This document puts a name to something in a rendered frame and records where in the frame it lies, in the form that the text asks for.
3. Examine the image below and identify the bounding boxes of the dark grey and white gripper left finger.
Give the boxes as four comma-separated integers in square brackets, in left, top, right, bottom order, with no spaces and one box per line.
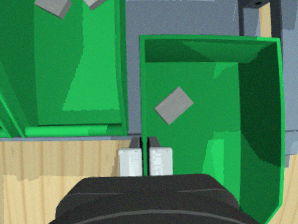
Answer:
[118,137,144,177]

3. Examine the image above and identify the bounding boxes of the green bin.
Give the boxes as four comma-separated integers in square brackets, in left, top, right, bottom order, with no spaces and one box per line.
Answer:
[0,101,20,139]
[139,34,285,224]
[0,0,129,138]

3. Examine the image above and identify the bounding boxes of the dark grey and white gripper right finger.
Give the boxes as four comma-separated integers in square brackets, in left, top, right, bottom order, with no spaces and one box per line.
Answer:
[147,136,173,176]

